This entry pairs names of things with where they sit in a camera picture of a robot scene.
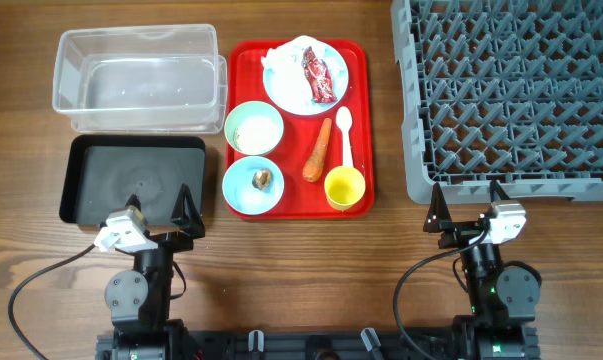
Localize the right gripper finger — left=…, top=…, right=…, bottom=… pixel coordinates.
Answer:
left=423, top=183, right=452, bottom=233
left=489, top=180, right=510, bottom=202

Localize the light blue small bowl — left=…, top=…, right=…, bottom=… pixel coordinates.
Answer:
left=222, top=156, right=285, bottom=215

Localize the brown mushroom scrap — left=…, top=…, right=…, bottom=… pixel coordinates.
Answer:
left=252, top=168, right=273, bottom=191

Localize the yellow cup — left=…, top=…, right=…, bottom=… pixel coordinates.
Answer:
left=324, top=166, right=366, bottom=211

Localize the mint green bowl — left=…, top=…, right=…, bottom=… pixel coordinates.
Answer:
left=224, top=101, right=284, bottom=156

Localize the orange carrot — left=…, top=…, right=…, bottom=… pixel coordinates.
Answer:
left=302, top=118, right=332, bottom=182

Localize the red snack wrapper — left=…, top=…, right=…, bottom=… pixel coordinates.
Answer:
left=302, top=47, right=337, bottom=104

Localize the white napkin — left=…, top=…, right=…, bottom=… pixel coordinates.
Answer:
left=260, top=34, right=346, bottom=112

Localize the white rice pile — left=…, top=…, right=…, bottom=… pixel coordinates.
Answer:
left=234, top=116, right=281, bottom=155

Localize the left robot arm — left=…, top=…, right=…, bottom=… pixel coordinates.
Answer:
left=94, top=184, right=205, bottom=360

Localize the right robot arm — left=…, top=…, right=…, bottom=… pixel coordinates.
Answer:
left=424, top=181, right=542, bottom=360

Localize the black waste tray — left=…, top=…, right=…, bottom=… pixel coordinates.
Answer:
left=59, top=135, right=206, bottom=226

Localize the grey dishwasher rack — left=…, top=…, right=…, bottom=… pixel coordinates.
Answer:
left=391, top=0, right=603, bottom=204

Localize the clear plastic bin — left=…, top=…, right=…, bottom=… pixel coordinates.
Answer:
left=52, top=24, right=228, bottom=134

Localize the red serving tray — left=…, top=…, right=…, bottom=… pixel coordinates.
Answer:
left=228, top=39, right=375, bottom=220

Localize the white plastic spoon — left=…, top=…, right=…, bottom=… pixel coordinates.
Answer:
left=336, top=106, right=354, bottom=167

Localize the light blue plate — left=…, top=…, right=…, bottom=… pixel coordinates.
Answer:
left=262, top=38, right=350, bottom=117

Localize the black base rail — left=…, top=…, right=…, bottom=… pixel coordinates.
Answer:
left=95, top=328, right=540, bottom=360

